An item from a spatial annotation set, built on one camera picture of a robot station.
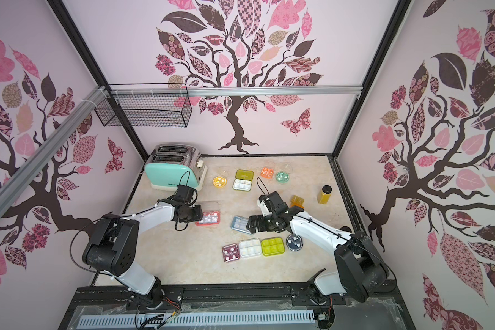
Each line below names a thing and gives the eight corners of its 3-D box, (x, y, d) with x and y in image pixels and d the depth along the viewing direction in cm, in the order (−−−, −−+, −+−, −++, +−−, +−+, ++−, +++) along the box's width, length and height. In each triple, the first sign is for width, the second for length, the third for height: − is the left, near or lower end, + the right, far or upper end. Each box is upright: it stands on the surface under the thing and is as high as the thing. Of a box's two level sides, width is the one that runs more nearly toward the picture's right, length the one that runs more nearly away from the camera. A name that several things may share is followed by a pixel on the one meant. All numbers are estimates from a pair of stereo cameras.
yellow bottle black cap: (317, 202, 102) (322, 192, 95) (319, 194, 105) (324, 183, 98) (325, 205, 101) (331, 194, 93) (327, 197, 104) (333, 186, 97)
